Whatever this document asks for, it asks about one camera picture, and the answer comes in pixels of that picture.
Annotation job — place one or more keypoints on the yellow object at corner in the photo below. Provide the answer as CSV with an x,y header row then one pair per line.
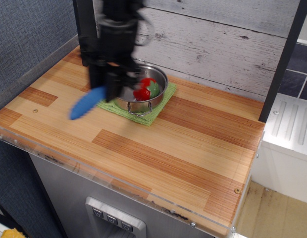
x,y
12,233

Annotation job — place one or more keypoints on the silver toy fridge cabinet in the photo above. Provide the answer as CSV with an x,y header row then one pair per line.
x,y
70,193

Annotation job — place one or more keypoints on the green folded cloth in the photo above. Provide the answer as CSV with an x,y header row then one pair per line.
x,y
146,119

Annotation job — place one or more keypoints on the grey dispenser button panel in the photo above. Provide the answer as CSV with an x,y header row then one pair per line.
x,y
114,219

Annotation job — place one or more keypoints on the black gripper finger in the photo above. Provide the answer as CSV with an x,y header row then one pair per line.
x,y
97,76
114,84

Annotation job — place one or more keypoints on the blue handled metal fork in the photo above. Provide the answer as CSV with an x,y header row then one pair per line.
x,y
87,102

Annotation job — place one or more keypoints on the clear acrylic edge guard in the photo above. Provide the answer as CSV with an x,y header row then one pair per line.
x,y
180,213

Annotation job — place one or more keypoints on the dark grey right post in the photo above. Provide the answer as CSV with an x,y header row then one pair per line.
x,y
290,44

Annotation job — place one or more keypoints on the stainless steel pot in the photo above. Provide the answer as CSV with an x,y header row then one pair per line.
x,y
127,101

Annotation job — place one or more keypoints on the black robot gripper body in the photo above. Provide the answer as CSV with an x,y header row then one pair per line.
x,y
114,46

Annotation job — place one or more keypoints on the red toy strawberry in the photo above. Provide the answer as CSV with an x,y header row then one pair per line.
x,y
149,88

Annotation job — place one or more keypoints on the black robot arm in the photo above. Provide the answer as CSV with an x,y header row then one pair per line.
x,y
120,10

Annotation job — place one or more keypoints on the dark grey post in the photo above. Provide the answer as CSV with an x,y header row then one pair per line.
x,y
290,44
86,28

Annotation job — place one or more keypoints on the white toy sink unit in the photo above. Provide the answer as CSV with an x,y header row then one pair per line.
x,y
281,162

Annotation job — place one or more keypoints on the dark grey left post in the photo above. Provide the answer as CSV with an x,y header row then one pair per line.
x,y
86,28

